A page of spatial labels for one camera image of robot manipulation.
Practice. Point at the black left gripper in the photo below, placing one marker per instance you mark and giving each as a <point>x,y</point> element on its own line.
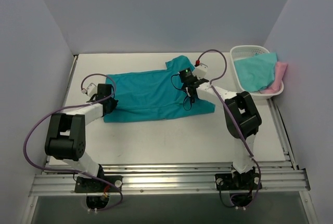
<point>112,102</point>

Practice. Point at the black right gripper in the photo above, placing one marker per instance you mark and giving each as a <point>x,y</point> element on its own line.
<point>191,88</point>

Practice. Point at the teal t shirt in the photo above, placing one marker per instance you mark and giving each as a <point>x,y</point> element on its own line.
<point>154,95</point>

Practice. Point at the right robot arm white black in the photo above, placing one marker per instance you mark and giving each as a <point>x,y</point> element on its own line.
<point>241,115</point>

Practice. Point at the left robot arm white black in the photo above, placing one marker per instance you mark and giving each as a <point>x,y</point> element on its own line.
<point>66,136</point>

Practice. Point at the white plastic laundry basket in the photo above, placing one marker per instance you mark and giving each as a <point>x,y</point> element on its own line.
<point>246,51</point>

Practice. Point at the light teal shirt in basket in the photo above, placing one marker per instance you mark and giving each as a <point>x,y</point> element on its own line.
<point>256,73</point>

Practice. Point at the pink shirt in basket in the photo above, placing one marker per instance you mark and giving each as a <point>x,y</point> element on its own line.
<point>280,69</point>

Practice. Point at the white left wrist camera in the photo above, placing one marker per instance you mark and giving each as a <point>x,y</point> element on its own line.
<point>90,90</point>

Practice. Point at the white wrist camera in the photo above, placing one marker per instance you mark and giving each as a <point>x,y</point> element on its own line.
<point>200,71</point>
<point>90,90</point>

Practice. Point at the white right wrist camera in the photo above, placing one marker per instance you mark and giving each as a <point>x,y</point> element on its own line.
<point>200,71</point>

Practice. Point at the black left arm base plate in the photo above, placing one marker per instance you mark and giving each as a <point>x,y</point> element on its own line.
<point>89,185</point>

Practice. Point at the aluminium rail frame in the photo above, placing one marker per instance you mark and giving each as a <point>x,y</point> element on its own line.
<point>184,155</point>

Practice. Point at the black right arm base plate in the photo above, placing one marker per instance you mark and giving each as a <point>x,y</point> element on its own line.
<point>236,181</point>

